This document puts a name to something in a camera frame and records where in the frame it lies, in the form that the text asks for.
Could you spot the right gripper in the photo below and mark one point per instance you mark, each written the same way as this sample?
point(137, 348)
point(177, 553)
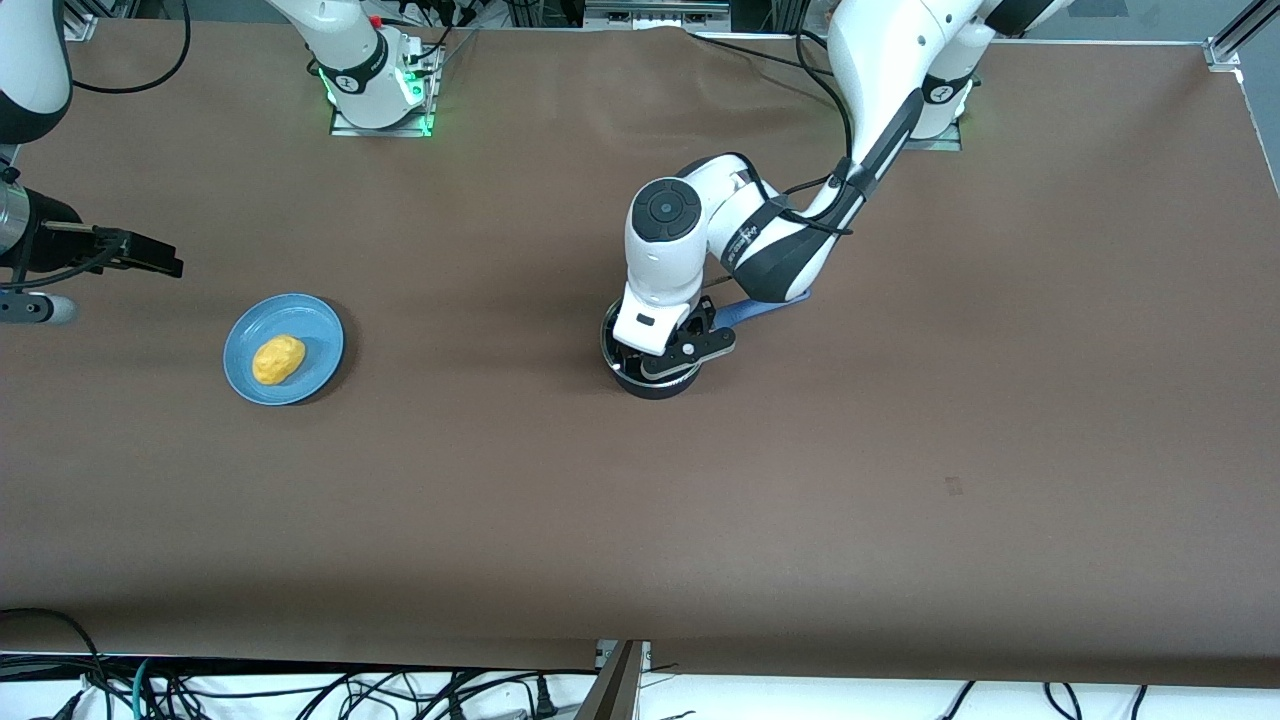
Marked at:
point(52, 244)

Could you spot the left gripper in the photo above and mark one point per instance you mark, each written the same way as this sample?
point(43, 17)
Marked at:
point(699, 319)

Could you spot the yellow potato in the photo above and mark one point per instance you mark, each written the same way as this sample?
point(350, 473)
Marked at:
point(277, 359)

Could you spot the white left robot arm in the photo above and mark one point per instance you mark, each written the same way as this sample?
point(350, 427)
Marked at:
point(880, 60)

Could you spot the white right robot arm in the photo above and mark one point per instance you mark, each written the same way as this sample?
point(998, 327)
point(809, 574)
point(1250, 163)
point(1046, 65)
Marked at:
point(350, 60)

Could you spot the brown table cover sheet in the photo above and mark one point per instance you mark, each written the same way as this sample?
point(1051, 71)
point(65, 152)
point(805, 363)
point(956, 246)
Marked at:
point(600, 520)

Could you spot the blue round plate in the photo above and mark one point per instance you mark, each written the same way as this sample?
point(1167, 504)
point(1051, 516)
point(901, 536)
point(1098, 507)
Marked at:
point(310, 345)

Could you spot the silver metal box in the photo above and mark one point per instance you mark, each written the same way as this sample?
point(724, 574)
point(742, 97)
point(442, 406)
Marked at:
point(655, 12)

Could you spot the black power plug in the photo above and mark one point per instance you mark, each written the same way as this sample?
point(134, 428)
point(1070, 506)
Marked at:
point(545, 697)

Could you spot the aluminium frame beam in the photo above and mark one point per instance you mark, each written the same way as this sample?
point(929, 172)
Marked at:
point(82, 22)
point(1240, 35)

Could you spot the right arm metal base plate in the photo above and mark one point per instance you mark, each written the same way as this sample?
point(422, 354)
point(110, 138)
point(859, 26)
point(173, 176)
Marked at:
point(422, 125)

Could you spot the aluminium frame post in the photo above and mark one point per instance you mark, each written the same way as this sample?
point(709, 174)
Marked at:
point(612, 690)

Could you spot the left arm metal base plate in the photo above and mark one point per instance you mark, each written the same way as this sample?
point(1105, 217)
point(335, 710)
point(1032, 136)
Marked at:
point(945, 145)

